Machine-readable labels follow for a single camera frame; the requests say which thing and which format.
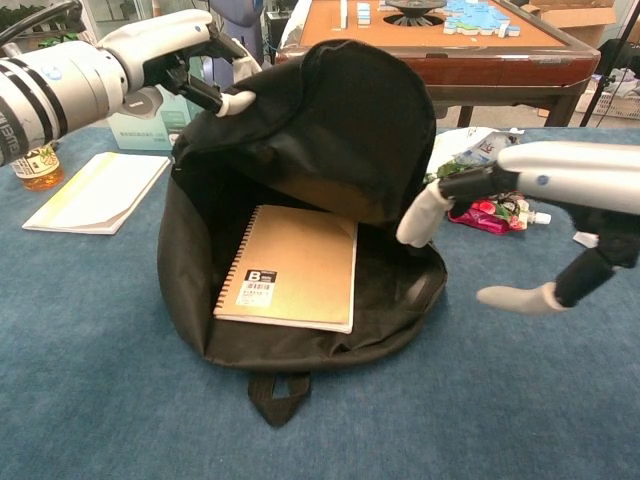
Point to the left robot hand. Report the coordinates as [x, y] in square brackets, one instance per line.
[160, 35]

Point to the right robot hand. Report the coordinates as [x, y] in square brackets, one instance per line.
[575, 170]

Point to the black backpack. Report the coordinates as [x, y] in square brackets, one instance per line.
[350, 125]

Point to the brown spiral notebook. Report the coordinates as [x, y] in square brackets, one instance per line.
[295, 270]

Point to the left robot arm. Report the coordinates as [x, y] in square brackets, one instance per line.
[50, 95]

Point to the white snack packet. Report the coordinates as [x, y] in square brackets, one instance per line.
[465, 145]

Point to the small white box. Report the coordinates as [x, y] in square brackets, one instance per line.
[582, 239]

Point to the white plastic basket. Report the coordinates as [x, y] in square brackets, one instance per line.
[615, 106]

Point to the blue grey robot body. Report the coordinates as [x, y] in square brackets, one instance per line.
[245, 25]

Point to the teal product box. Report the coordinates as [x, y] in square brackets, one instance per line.
[145, 130]

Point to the pink drink pouch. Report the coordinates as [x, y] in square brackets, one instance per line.
[485, 217]

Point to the brown mahjong table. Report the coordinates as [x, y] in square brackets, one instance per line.
[500, 65]

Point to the green plants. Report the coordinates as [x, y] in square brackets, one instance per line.
[20, 17]

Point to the black tripod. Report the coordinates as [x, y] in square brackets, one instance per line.
[627, 30]

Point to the cardboard box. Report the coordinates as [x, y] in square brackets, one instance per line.
[575, 20]

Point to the white yellow booklet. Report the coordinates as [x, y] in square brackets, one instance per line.
[100, 192]

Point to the blue mahjong tile pile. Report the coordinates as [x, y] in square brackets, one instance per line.
[475, 17]

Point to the brown tea bottle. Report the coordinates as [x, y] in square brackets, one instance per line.
[42, 175]

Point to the blue felt table cover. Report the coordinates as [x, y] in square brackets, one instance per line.
[100, 350]

